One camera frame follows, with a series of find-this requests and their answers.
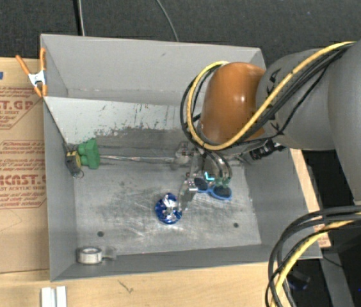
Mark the black cylinder on white bracket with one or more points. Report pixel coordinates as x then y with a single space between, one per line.
262 152

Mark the shiny blue foil ball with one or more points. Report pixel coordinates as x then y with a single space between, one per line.
166 209

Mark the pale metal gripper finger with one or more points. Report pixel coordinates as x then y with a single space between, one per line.
192 194
183 197

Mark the white tape roll clear holder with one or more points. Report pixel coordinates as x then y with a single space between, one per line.
89 255

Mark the green toy block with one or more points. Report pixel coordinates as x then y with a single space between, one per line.
88 153

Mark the brown cardboard board red print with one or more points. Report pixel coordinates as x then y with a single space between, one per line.
11 158

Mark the grey metal bin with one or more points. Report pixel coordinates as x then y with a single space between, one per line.
142 216

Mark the blue sunglasses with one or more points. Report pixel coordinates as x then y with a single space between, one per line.
220 192

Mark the yellow and grey small tool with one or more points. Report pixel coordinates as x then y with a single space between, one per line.
72 162

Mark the clear plastic rod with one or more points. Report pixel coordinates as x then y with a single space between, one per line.
135 159

